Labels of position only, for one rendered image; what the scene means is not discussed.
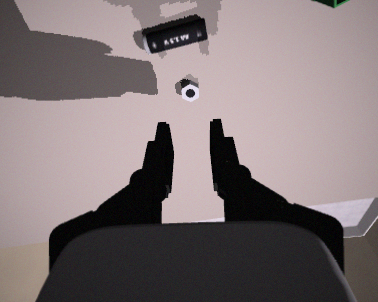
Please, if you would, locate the black aa battery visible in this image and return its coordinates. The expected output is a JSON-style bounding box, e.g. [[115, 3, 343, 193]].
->
[[142, 18, 208, 55]]

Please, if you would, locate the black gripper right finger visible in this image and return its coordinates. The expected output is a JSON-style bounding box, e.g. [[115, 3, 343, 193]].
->
[[210, 119, 344, 275]]

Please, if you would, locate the dark green bin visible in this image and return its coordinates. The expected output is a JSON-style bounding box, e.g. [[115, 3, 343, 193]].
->
[[312, 0, 350, 8]]

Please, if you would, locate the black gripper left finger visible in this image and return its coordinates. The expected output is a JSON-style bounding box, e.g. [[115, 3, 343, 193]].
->
[[49, 122, 174, 272]]

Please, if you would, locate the grey hex nut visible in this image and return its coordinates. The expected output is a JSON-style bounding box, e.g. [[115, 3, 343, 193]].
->
[[181, 80, 199, 102]]

